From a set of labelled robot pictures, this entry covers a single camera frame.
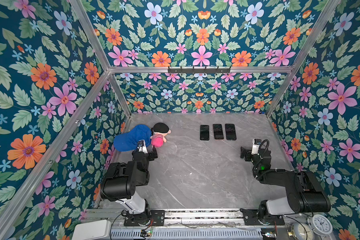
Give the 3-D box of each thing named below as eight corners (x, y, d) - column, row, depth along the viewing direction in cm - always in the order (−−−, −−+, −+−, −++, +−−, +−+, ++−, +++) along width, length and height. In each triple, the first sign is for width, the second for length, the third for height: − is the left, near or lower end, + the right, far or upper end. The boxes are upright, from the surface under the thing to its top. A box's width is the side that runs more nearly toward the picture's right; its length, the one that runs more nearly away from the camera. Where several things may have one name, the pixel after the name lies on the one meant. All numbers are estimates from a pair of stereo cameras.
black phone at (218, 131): (214, 139, 107) (214, 137, 106) (212, 126, 115) (213, 124, 114) (223, 139, 107) (224, 137, 106) (221, 126, 115) (221, 124, 114)
